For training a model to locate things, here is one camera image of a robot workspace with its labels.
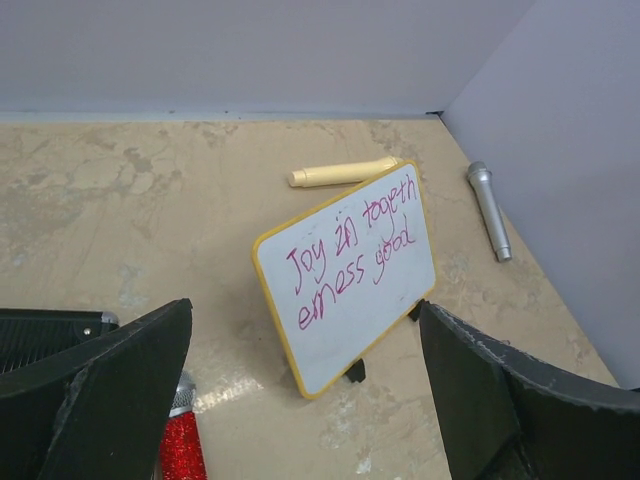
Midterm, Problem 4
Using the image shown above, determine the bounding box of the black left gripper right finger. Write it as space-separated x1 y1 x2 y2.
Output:
418 302 639 479

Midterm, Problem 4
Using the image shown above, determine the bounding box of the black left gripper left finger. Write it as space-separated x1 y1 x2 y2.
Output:
1 298 192 479

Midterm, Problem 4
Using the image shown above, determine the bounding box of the yellow framed whiteboard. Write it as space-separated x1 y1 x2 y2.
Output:
252 161 436 399

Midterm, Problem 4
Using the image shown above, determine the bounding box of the red toy microphone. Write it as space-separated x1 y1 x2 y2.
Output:
159 370 208 480

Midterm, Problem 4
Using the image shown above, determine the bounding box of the black hard case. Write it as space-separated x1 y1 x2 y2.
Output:
0 308 119 374

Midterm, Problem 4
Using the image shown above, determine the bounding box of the silver toy microphone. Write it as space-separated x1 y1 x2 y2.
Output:
467 161 513 263

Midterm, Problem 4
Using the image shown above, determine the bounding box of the cream toy microphone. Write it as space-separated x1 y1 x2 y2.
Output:
287 156 402 188

